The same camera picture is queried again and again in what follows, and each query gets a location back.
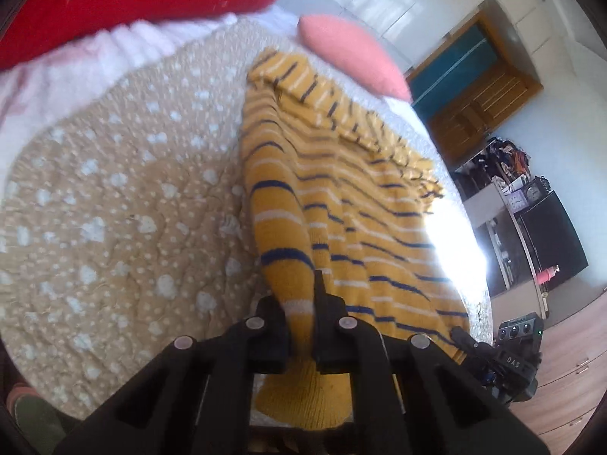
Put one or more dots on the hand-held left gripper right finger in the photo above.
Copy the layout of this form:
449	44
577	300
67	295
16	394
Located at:
329	336

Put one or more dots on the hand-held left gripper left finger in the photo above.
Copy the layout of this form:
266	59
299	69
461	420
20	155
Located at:
270	341

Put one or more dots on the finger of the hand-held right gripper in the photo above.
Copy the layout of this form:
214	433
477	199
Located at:
464	341

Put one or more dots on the yellow striped knit sweater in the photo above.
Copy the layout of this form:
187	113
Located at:
341	208

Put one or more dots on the pile of dark clothes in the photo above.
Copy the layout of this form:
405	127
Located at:
498	156

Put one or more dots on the wooden drawer unit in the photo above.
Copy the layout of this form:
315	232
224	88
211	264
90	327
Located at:
576	369

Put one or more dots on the pink bottle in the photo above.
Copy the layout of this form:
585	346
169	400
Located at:
549	275

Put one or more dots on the white cabinet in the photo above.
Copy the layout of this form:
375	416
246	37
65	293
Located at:
493	227

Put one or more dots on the black screen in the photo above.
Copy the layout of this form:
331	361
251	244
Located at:
552	241

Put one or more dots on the small desk clock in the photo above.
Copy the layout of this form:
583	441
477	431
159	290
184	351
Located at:
534	192

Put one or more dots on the beige dotted quilt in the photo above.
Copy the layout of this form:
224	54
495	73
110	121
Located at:
123	208

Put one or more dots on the wooden door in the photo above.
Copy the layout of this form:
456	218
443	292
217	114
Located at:
479	99

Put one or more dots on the green slipper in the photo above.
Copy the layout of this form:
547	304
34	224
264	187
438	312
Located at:
35	412

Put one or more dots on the pink pillow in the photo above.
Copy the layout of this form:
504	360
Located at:
351	52

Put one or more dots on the red pillow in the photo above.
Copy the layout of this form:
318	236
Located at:
118	4

